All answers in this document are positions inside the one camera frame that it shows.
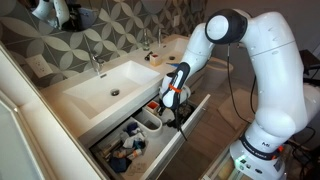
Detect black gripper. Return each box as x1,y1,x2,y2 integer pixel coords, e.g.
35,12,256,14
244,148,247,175
157,103,167,116

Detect white box orange inside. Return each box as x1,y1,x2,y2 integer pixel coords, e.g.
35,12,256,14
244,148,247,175
146,101,160,114

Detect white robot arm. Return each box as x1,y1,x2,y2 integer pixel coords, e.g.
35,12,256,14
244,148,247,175
160,9,319,161

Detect small cream countertop box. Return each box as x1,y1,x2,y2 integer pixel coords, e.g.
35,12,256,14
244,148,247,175
150,54,162,66

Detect blue toothbrush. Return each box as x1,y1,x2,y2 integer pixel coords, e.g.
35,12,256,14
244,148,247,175
166,63,179,67

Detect white crumpled cloth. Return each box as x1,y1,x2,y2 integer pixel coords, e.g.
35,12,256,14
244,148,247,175
120,132,145,148

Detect open white vanity drawer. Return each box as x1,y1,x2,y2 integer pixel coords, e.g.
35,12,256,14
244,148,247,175
90,94,210,180

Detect black sunglasses on counter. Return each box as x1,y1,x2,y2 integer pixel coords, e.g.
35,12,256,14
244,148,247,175
144,51,153,61

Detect white tube orange cap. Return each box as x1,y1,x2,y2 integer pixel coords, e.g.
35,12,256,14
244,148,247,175
127,149,142,160

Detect far white rectangular sink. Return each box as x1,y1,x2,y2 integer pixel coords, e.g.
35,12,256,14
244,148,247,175
159,38,188,56

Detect white rectangular sink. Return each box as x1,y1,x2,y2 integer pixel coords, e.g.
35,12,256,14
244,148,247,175
159,38,188,56
63,61,159,119

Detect white toilet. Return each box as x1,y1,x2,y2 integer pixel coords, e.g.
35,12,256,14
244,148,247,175
200,57,233,91

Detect clear glass bottle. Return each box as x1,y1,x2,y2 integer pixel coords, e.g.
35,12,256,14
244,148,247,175
143,29,150,51

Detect near white rectangular sink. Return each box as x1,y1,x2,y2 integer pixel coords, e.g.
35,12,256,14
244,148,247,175
63,61,159,119

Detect navy blue cloth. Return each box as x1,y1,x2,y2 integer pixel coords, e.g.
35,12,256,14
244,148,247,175
109,157,132,173

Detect far chrome faucet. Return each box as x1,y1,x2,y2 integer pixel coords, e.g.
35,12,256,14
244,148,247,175
158,28,169,47

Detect chrome faucet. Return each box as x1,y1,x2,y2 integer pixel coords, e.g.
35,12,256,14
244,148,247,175
158,28,169,47
90,51,104,74

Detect beige bath mat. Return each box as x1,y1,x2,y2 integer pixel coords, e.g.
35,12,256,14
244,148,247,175
218,88,257,130

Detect near chrome faucet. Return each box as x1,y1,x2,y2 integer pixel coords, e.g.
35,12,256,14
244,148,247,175
90,51,104,74

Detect pile of black cables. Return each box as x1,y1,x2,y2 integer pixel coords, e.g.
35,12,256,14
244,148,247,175
166,101,197,142

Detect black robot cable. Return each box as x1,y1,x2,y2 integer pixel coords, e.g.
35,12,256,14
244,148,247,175
226,43,258,125

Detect far wall light switch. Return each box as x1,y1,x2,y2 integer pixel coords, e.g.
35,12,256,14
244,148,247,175
173,15,180,27

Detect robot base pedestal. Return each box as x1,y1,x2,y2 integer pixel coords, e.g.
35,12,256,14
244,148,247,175
203,139,291,180

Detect round wall mirror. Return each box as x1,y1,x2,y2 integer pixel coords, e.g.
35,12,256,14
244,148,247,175
18,0,102,32

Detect white wall power outlet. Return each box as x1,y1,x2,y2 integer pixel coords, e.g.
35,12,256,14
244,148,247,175
26,54,52,78

